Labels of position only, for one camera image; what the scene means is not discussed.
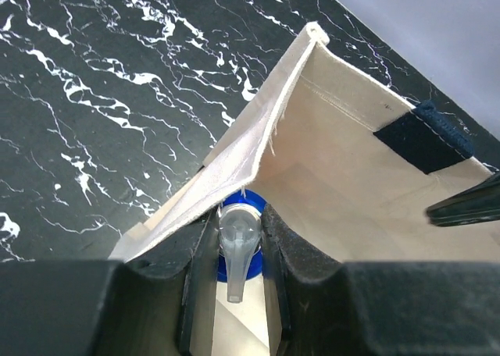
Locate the beige canvas tote bag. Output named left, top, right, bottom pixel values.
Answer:
left=107, top=20, right=500, bottom=356

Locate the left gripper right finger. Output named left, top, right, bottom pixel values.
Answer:
left=262, top=206, right=499, bottom=355

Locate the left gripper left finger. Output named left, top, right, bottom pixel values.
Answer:
left=1, top=211, right=216, bottom=355

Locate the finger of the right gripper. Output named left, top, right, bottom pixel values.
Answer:
left=425, top=173, right=499, bottom=227

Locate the orange bottle blue cap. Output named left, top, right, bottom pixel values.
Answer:
left=217, top=190, right=266, bottom=304

